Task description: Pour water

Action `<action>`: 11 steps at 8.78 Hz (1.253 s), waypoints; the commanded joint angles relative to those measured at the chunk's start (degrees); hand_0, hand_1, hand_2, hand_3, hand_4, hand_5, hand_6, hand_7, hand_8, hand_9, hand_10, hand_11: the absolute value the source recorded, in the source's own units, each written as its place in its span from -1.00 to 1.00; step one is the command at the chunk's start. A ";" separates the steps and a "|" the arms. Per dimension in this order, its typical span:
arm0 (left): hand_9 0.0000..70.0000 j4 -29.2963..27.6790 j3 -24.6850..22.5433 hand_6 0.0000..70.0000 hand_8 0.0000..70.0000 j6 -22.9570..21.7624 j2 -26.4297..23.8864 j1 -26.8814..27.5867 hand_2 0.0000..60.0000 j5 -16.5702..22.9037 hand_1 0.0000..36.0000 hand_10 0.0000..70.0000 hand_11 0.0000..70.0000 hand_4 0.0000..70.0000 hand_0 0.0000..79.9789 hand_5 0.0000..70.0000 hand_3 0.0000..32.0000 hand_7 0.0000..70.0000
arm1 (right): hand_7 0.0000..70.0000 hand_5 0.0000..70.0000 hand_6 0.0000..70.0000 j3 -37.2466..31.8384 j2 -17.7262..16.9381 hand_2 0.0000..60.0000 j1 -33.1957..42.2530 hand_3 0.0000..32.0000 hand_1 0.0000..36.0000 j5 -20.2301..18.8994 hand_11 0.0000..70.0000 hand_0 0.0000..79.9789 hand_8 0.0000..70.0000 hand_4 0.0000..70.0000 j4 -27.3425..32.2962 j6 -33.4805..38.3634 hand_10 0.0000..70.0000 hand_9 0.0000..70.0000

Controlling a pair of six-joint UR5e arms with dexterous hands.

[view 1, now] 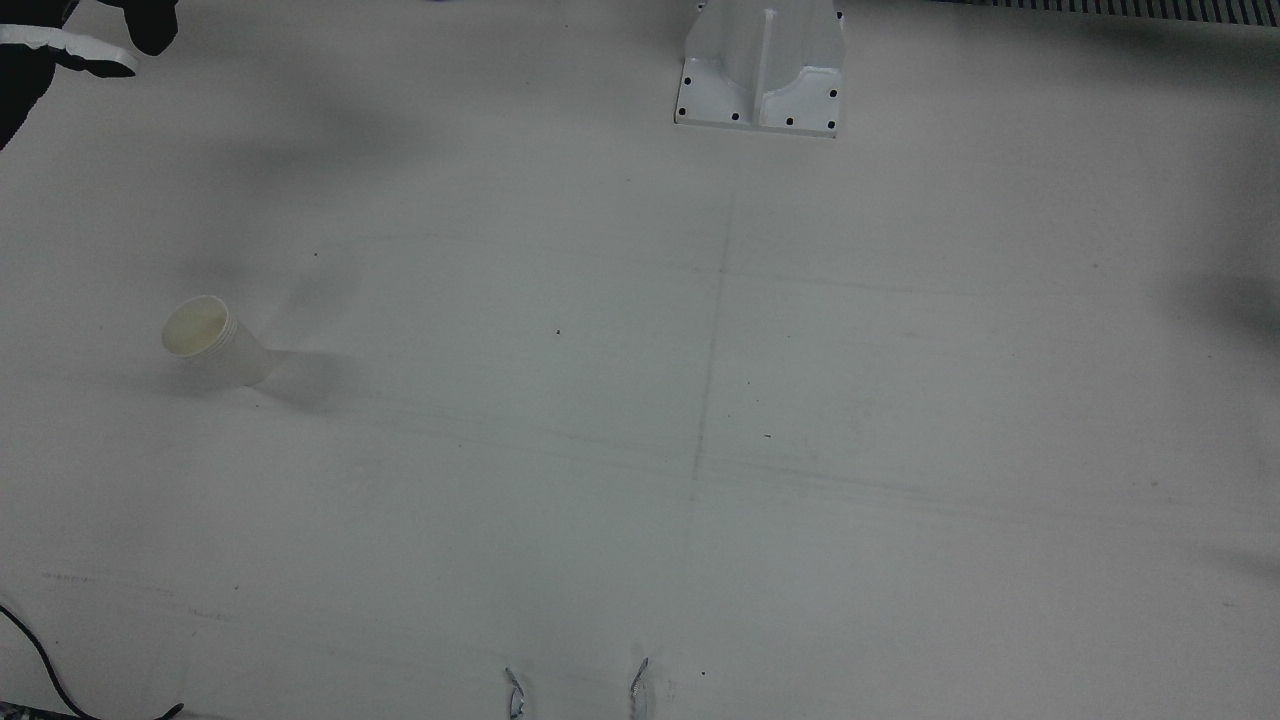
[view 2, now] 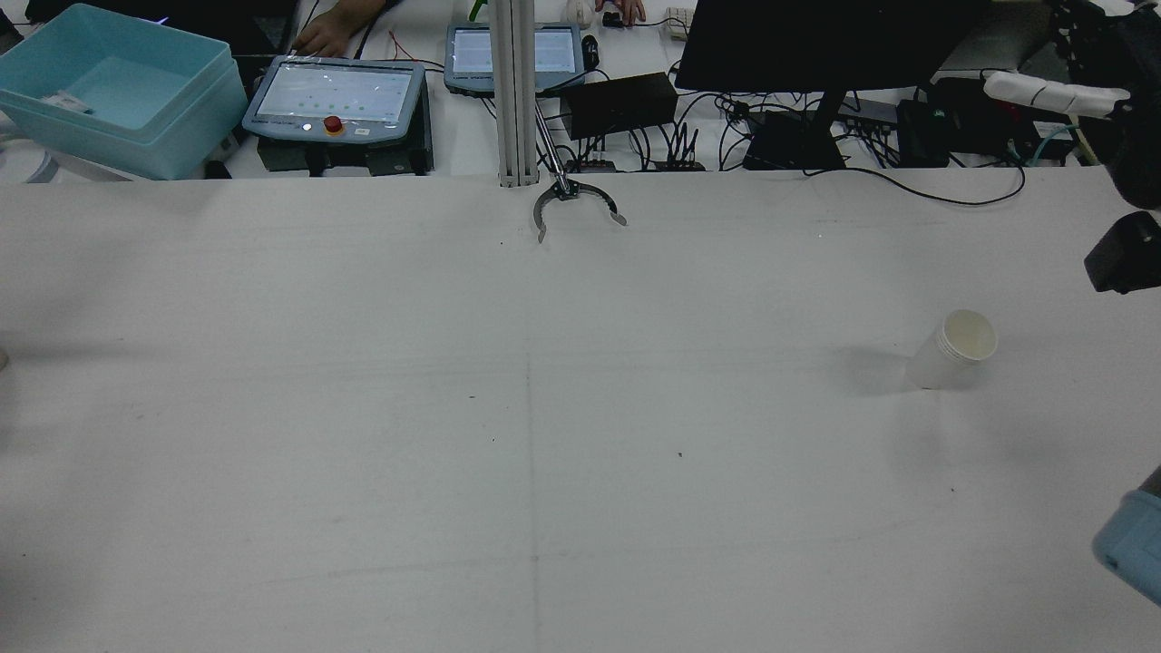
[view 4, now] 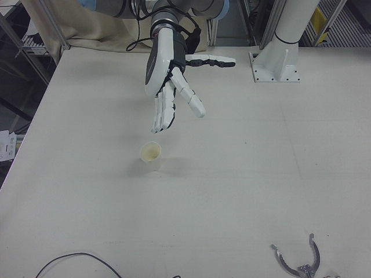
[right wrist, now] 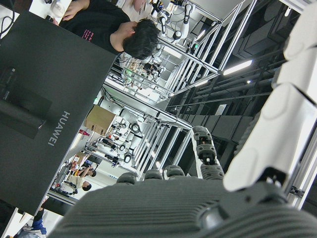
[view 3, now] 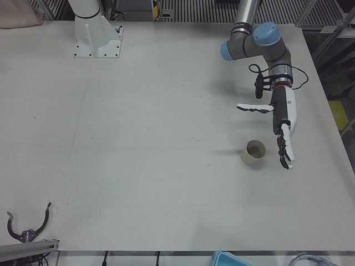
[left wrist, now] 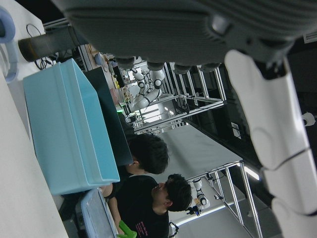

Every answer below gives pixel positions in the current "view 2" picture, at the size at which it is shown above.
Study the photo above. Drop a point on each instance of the aluminium profile post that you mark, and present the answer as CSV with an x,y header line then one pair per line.
x,y
514,91

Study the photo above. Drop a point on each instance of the black rectangular box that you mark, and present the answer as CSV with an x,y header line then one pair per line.
x,y
621,104

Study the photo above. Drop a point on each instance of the metal claw grabber tool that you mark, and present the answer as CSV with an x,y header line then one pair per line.
x,y
569,190

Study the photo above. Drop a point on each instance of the bystander bare hand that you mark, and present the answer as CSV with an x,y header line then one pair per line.
x,y
325,34
628,9

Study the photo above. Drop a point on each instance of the right robot dexterous hand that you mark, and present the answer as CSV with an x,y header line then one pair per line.
x,y
1138,145

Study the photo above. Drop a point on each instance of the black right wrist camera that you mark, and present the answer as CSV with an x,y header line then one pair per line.
x,y
1125,254

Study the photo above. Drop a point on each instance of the light blue plastic bin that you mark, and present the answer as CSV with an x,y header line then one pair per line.
x,y
172,127

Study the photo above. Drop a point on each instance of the black computer monitor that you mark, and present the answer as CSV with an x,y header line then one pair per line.
x,y
816,41

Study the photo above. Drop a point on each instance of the white paper cup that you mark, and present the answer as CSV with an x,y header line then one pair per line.
x,y
952,354

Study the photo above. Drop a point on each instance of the black computer mouse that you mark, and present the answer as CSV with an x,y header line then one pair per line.
x,y
590,52

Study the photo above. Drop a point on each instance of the black monitor stand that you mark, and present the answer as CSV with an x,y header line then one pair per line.
x,y
798,145

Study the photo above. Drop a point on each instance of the right UR5e robot arm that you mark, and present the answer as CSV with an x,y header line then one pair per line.
x,y
1134,544

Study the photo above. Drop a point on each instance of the grey robot teach pendant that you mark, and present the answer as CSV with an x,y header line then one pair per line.
x,y
336,95
558,54

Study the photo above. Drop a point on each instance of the black power brick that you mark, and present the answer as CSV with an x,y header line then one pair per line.
x,y
921,136

